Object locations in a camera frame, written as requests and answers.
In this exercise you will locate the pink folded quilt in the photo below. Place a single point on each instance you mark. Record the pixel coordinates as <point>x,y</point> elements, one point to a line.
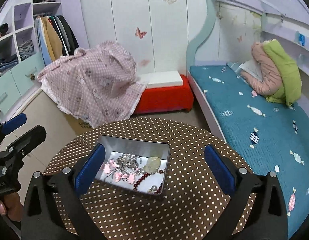
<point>270,80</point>

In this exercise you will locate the brown polka dot tablecloth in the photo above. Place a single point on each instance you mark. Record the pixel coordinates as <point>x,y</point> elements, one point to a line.
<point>180,201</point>

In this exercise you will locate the hanging clothes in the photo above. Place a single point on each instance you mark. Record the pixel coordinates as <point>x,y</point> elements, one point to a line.
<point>55,37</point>

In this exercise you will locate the pearl earrings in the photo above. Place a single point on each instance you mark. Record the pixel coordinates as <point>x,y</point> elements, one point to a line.
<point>153,190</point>

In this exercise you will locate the green folded quilt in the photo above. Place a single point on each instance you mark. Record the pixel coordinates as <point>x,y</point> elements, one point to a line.
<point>291,89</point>

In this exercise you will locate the grey metal tin box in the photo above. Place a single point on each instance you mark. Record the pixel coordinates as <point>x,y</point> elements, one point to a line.
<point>125,160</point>

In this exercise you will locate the pink checkered cloth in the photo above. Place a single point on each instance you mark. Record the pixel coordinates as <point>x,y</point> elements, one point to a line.
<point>97,85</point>

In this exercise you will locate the white foam board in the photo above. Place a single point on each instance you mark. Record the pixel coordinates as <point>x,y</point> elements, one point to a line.
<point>161,79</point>

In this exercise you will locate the purple open shelf unit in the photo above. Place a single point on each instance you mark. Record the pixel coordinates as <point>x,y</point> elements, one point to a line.
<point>19,15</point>

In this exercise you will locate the white jade pendant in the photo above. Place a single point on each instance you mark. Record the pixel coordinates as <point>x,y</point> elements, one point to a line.
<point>152,165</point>

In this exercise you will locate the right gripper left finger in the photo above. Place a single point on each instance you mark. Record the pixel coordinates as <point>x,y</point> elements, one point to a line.
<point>41,218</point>

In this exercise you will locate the teal candy print mattress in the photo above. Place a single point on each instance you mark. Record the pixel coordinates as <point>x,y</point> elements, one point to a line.
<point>269,136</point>

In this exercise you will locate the white wardrobe doors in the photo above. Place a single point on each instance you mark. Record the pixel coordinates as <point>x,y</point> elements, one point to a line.
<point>169,29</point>

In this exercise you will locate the white pillow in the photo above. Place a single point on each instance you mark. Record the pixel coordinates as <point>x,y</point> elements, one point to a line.
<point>251,67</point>

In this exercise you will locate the pink butterfly wall sticker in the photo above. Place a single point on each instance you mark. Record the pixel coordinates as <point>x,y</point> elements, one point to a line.
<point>140,34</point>

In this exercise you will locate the teal bunk bed frame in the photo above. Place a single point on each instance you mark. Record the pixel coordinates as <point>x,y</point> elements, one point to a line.
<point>281,19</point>

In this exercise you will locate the small blue box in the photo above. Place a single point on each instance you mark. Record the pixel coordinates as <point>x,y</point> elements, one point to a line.
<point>301,39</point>

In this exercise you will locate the person's left hand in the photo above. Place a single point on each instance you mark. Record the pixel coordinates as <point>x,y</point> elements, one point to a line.
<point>11,207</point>

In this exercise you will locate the red storage ottoman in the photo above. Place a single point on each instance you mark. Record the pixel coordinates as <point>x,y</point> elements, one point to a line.
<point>166,99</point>

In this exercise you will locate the teal drawer cabinet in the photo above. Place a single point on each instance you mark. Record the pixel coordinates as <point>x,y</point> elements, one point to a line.
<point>16,82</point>

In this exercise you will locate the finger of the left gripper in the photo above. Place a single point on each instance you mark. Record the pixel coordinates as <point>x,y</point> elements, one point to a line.
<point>14,123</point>
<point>26,143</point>

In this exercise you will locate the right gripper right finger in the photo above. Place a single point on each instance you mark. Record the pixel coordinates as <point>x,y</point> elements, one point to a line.
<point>267,218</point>

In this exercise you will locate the cream low cabinet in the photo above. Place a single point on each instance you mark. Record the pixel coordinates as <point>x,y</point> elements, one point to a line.
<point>51,132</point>

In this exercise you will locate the cardboard box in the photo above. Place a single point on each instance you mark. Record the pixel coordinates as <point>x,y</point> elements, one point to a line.
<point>77,125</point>

